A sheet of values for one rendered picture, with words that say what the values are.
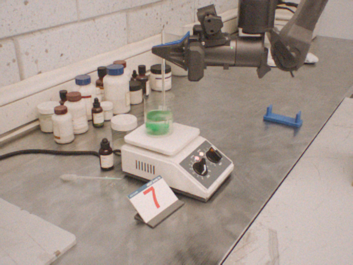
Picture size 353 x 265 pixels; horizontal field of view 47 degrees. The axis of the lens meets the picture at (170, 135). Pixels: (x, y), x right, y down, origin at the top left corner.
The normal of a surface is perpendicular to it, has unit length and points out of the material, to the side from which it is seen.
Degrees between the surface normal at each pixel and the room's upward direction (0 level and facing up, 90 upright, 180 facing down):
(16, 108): 90
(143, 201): 40
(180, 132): 0
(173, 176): 90
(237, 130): 0
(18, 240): 0
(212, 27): 93
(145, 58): 90
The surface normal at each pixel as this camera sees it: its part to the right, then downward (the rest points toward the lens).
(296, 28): 0.07, -0.04
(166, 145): 0.00, -0.89
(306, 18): -0.11, 0.44
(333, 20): -0.54, 0.38
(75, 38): 0.84, 0.25
